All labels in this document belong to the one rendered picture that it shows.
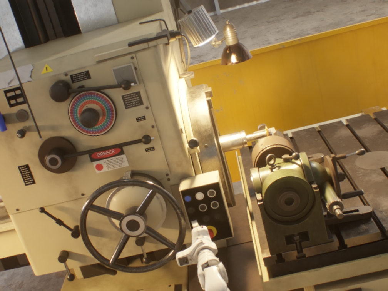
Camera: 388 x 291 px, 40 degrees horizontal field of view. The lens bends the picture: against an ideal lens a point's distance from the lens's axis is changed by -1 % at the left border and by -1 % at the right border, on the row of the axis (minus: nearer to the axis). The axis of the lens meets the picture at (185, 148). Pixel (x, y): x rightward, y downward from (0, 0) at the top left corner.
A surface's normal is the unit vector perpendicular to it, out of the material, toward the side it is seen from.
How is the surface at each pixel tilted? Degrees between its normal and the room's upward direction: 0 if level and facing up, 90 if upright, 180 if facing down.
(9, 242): 90
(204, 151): 69
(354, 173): 0
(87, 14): 90
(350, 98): 90
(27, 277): 0
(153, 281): 0
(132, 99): 90
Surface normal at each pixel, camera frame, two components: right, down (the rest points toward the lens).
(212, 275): -0.23, -0.83
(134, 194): -0.02, -0.14
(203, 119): -0.18, -0.35
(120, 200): -0.37, 0.00
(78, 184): -0.01, 0.37
